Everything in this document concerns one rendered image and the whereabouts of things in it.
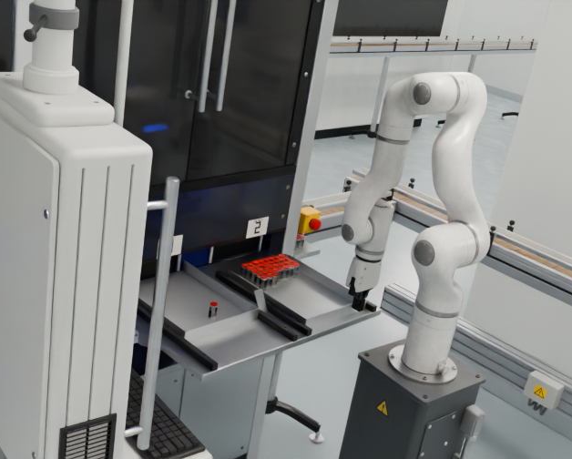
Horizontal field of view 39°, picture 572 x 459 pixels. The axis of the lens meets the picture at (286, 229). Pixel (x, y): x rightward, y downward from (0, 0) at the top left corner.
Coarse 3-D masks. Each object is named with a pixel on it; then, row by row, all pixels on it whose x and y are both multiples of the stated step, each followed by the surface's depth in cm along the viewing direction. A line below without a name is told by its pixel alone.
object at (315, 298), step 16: (288, 256) 263; (304, 272) 259; (320, 272) 254; (256, 288) 237; (288, 288) 248; (304, 288) 250; (320, 288) 251; (336, 288) 250; (288, 304) 238; (304, 304) 239; (320, 304) 241; (336, 304) 243; (304, 320) 225; (320, 320) 229
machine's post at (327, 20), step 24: (336, 0) 238; (312, 72) 244; (312, 96) 247; (312, 120) 251; (312, 144) 256; (288, 216) 261; (288, 240) 266; (264, 360) 282; (264, 384) 288; (264, 408) 293; (240, 456) 300
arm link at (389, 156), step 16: (384, 144) 215; (400, 144) 214; (384, 160) 216; (400, 160) 216; (368, 176) 220; (384, 176) 217; (400, 176) 219; (352, 192) 220; (368, 192) 217; (384, 192) 218; (352, 208) 218; (368, 208) 216; (352, 224) 218; (368, 224) 221; (352, 240) 220; (368, 240) 223
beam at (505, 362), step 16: (384, 288) 339; (400, 288) 340; (384, 304) 341; (400, 304) 335; (400, 320) 336; (464, 320) 322; (464, 336) 315; (480, 336) 311; (496, 336) 313; (464, 352) 316; (480, 352) 312; (496, 352) 306; (512, 352) 303; (480, 368) 312; (496, 368) 306; (512, 368) 302; (528, 368) 297; (544, 368) 296; (512, 384) 303; (560, 400) 290
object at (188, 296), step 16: (176, 272) 245; (192, 272) 244; (144, 288) 233; (176, 288) 236; (192, 288) 238; (208, 288) 239; (224, 288) 234; (144, 304) 219; (176, 304) 227; (192, 304) 228; (208, 304) 230; (224, 304) 232; (240, 304) 230; (176, 320) 219; (192, 320) 220; (208, 320) 222; (224, 320) 217; (240, 320) 222; (192, 336) 210
